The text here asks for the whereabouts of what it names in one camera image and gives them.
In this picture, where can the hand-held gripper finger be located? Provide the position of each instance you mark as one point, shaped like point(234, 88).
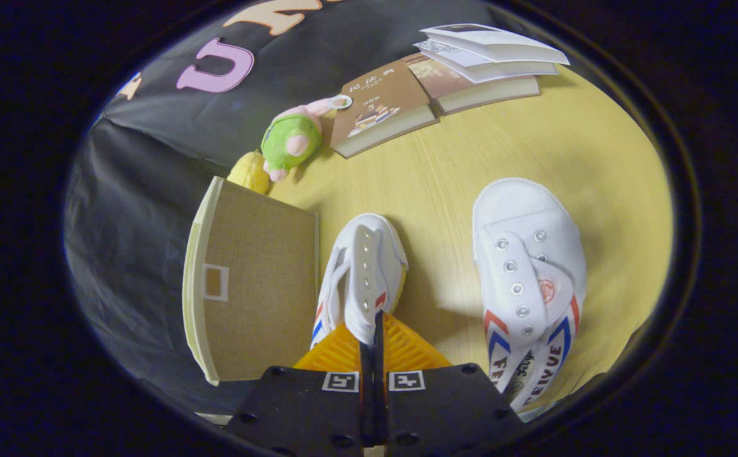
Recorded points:
point(367, 406)
point(382, 406)

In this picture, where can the white canvas shoe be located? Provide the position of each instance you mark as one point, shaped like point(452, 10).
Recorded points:
point(366, 266)
point(534, 216)

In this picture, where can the beige fabric storage box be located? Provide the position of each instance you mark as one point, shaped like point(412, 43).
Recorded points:
point(261, 285)

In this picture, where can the yellow plush ball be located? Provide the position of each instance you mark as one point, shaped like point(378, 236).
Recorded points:
point(248, 174)

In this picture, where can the pink and green plush toy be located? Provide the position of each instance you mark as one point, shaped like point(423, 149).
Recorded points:
point(286, 139)

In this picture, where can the brown illustrated book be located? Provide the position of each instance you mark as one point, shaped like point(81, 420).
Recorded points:
point(375, 95)

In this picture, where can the brown patterned book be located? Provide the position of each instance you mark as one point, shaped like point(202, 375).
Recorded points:
point(445, 86)

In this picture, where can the white patterned book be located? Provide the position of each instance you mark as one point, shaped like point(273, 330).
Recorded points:
point(451, 56)

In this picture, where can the white book with portrait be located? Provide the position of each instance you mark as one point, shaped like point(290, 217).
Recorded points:
point(502, 47)

